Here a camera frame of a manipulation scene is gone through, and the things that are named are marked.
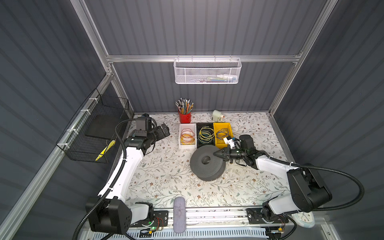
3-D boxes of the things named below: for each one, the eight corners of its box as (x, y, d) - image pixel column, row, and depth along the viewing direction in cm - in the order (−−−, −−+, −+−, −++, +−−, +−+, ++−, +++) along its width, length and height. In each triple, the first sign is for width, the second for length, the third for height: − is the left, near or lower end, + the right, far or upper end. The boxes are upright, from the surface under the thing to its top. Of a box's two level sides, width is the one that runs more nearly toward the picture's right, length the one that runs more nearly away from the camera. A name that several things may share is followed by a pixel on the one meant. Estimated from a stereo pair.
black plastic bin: (196, 148, 101) (196, 142, 95) (196, 129, 112) (196, 122, 106) (214, 148, 101) (215, 142, 95) (212, 129, 112) (213, 122, 106)
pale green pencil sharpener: (212, 122, 114) (213, 117, 110) (211, 114, 119) (212, 109, 115) (223, 122, 114) (224, 117, 110) (222, 114, 119) (223, 109, 115)
